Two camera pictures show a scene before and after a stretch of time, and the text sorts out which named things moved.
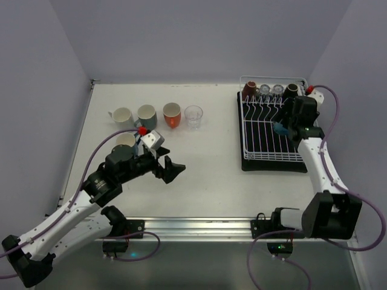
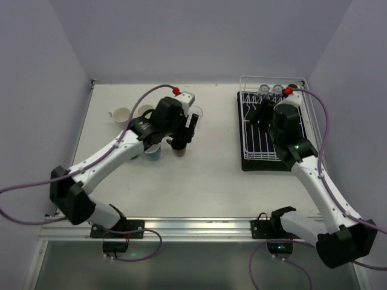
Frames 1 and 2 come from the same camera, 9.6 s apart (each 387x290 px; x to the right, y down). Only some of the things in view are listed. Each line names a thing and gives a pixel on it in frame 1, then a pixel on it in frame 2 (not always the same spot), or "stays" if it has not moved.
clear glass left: [264, 89] stays
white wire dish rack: [262, 148] stays
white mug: [123, 118] stays
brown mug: [250, 89] -> [178, 153]
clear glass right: [278, 89] stays
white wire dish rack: [260, 96] stays
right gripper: [290, 121] -> [265, 113]
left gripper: [158, 166] -> [184, 132]
